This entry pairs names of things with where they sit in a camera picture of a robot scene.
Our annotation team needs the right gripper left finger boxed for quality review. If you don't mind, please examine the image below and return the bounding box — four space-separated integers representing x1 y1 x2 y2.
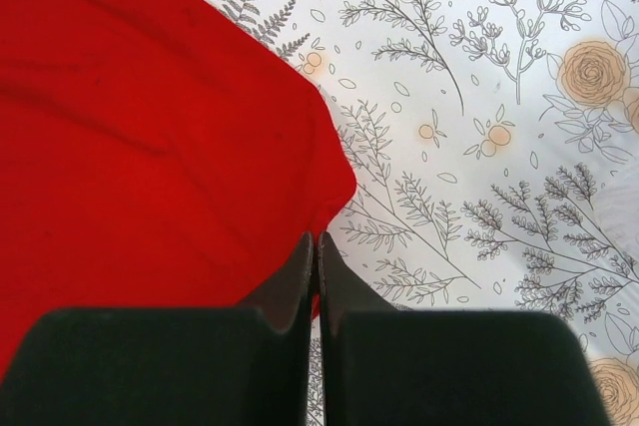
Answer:
1 234 314 425

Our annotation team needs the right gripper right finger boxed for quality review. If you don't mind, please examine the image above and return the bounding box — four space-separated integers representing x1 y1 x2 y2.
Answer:
317 233 608 425

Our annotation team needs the red t shirt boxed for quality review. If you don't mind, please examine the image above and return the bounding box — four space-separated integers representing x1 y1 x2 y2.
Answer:
1 0 355 365

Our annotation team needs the floral patterned table mat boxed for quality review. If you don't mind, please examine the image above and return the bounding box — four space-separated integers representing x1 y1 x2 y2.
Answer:
205 0 638 425

